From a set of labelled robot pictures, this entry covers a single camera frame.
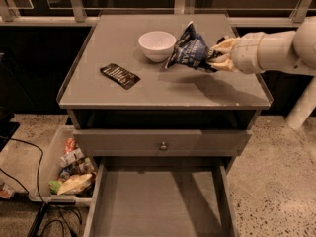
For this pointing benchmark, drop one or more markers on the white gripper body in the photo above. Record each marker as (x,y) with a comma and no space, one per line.
(246,53)

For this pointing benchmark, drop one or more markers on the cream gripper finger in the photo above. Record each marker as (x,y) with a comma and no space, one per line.
(226,45)
(222,63)

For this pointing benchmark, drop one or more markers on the blue kettle chip bag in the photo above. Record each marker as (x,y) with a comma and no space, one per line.
(190,50)

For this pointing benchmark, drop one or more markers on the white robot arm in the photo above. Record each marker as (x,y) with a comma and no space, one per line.
(291,52)

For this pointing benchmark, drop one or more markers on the grey drawer cabinet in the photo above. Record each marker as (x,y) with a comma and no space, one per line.
(177,98)

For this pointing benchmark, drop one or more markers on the round metal drawer knob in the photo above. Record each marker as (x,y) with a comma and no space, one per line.
(163,146)

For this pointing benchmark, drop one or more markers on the open grey middle drawer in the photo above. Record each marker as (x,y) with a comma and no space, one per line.
(161,197)

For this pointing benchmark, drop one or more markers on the closed grey top drawer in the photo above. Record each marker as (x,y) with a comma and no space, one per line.
(145,143)

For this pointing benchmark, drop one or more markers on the yellow snack bag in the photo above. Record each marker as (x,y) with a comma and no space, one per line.
(75,184)

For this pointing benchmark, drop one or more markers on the white ceramic bowl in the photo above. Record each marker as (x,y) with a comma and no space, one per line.
(157,46)

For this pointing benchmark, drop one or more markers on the black snack packet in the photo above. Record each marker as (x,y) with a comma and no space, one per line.
(118,74)

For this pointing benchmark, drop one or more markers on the white snack box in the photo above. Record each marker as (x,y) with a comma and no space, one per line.
(71,157)

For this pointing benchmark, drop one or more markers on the clear plastic storage bin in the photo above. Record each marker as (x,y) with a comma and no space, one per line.
(49,170)

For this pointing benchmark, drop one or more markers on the green snack packet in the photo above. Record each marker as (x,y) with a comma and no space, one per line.
(54,186)

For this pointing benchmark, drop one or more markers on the black equipment at left edge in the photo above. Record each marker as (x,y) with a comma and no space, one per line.
(7,126)

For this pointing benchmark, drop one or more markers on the red white object on floor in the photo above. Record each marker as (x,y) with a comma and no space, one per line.
(6,191)

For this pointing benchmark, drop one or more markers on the metal window railing frame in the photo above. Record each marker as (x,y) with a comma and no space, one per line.
(240,13)

